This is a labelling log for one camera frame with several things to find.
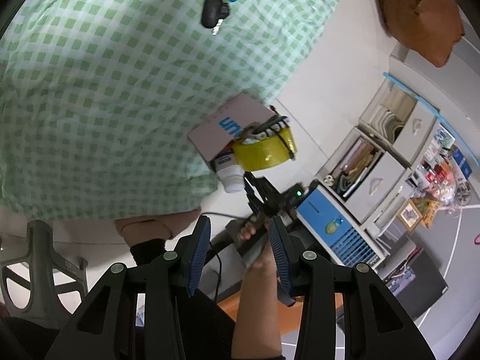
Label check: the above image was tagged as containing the yellow tape roll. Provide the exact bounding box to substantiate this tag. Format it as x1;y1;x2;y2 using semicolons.
233;127;297;172

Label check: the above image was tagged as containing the black car key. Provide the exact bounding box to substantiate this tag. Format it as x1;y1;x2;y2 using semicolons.
200;0;230;36

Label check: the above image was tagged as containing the white power bank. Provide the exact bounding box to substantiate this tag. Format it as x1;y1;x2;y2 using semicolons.
241;115;289;145

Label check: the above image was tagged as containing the person right hand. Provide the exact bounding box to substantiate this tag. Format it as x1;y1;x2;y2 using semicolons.
238;222;277;278

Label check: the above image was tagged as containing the blue white air cooler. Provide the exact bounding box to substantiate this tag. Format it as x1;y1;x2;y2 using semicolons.
296;186;386;269

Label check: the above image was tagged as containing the white pill bottle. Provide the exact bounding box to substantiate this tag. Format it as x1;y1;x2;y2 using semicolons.
214;152;245;194

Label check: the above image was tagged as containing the grey cardboard box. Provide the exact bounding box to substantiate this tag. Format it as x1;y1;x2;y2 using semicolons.
187;94;278;174

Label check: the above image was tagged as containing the right white nightstand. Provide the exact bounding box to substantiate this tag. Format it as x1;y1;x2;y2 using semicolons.
316;127;409;228

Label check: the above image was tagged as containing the white nightstand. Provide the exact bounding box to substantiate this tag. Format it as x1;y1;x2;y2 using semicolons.
316;127;409;228
360;78;436;167

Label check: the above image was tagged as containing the framed picture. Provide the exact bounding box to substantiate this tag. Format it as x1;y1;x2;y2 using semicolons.
396;199;423;232

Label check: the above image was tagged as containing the grey plastic stool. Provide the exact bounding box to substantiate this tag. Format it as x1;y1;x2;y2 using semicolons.
1;219;88;330

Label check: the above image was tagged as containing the left white nightstand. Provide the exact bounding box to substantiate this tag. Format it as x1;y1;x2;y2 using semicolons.
360;78;436;167

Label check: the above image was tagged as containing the green checkered cloth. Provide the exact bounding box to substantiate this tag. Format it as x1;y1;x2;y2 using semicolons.
1;0;338;219

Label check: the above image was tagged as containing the brown bean bag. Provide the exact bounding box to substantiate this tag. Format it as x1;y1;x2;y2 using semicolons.
377;0;465;68

